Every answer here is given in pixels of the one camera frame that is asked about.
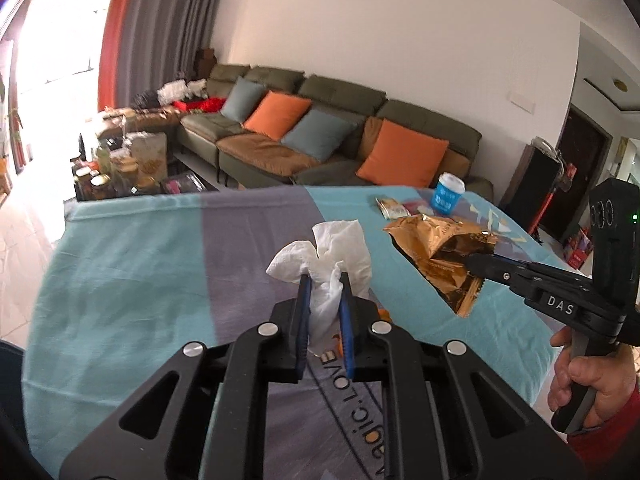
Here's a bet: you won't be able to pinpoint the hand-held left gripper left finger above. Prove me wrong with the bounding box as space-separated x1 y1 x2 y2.
59 275 313 480

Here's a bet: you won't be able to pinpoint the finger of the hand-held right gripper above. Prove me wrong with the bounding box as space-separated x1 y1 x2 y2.
467 264 538 306
466 252 596 292

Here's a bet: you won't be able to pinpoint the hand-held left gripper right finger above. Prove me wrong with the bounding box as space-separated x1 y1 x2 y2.
337 272 586 480

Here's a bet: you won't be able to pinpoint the large gold snack wrapper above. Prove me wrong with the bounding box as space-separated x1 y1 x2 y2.
382 214 500 318

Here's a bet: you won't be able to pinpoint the white tissue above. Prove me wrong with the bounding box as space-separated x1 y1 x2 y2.
266 220 373 358

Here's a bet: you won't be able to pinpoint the person's right forearm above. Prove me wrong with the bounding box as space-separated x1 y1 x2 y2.
567 387 640 480

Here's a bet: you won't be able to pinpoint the person's right hand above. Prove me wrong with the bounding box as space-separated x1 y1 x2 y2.
547 327 640 428

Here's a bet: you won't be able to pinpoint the red gift boxes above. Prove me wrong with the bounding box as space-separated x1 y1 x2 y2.
565 227 595 268

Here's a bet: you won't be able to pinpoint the red stick vacuum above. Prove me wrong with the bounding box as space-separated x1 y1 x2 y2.
530 160 576 238

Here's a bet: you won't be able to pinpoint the black floor speaker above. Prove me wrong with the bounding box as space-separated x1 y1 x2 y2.
500 137 561 233

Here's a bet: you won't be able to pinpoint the blue paper cup white lid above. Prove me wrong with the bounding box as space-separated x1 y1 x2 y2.
431 172 466 216

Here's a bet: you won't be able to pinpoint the dark brown door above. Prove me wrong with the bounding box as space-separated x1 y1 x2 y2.
555 105 613 261

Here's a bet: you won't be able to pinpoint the beige snack packet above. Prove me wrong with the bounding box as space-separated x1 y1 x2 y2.
376 197 413 219

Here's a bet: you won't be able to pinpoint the orange cushion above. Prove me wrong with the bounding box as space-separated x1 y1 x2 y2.
356 120 450 188
243 91 313 142

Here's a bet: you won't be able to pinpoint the teal grey printed tablecloth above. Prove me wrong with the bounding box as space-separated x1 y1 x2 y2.
22 185 566 480

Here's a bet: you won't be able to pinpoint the dark coffee table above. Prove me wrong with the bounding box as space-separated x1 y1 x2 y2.
72 160 221 203

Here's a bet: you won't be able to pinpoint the blue grey cushion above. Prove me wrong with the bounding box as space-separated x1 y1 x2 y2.
281 108 358 162
220 77 268 123

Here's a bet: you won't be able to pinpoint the green brown sofa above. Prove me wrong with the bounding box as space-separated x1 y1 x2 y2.
95 63 495 203

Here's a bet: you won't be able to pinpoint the red cloth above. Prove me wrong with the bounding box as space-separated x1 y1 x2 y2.
172 97 226 113

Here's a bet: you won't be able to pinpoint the white clothes pile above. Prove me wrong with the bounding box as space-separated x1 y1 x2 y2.
157 79 208 103

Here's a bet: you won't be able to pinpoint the grey orange curtain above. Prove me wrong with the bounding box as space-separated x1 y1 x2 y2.
98 0 223 111

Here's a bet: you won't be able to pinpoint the white wall panel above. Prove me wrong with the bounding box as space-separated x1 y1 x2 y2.
507 50 536 111

